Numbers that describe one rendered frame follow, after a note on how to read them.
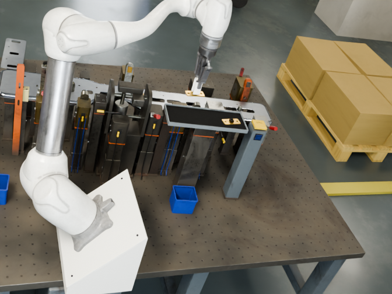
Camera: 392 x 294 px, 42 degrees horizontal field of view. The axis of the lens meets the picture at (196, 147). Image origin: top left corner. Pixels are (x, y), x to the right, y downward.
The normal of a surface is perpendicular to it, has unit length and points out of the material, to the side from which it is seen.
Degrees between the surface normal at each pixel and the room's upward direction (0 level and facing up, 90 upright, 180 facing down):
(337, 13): 90
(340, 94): 90
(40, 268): 0
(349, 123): 90
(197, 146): 90
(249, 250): 0
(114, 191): 45
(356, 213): 0
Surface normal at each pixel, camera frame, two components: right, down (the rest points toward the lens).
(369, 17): 0.29, 0.65
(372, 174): 0.26, -0.76
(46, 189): -0.41, -0.50
